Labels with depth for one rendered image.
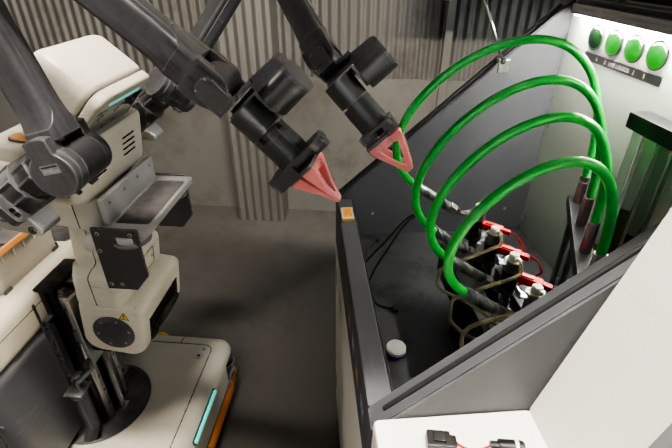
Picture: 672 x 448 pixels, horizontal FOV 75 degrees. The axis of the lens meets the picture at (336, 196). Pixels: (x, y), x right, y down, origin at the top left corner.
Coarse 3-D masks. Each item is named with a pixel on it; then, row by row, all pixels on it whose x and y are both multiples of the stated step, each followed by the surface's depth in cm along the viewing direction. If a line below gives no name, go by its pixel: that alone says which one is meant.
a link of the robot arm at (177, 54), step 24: (96, 0) 56; (120, 0) 56; (144, 0) 59; (120, 24) 57; (144, 24) 57; (168, 24) 59; (144, 48) 59; (168, 48) 58; (192, 48) 59; (168, 72) 59; (192, 72) 59; (216, 72) 59; (192, 96) 61
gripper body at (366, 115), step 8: (368, 96) 76; (352, 104) 75; (360, 104) 75; (368, 104) 75; (376, 104) 76; (352, 112) 76; (360, 112) 75; (368, 112) 75; (376, 112) 76; (384, 112) 77; (352, 120) 77; (360, 120) 76; (368, 120) 75; (376, 120) 75; (384, 120) 73; (360, 128) 77; (368, 128) 76; (376, 128) 73; (384, 128) 73; (368, 136) 74
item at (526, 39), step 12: (528, 36) 70; (540, 36) 70; (552, 36) 70; (492, 48) 70; (504, 48) 71; (564, 48) 71; (576, 48) 71; (468, 60) 71; (588, 60) 72; (444, 72) 72; (588, 72) 74; (432, 84) 73; (420, 96) 74; (600, 96) 76; (408, 108) 75; (408, 120) 75; (396, 144) 77; (396, 156) 79; (588, 156) 82; (396, 168) 80; (408, 180) 81; (588, 180) 84
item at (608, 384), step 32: (640, 256) 48; (640, 288) 47; (608, 320) 50; (640, 320) 46; (576, 352) 54; (608, 352) 50; (640, 352) 46; (576, 384) 53; (608, 384) 49; (640, 384) 45; (544, 416) 58; (576, 416) 52; (608, 416) 48; (640, 416) 45
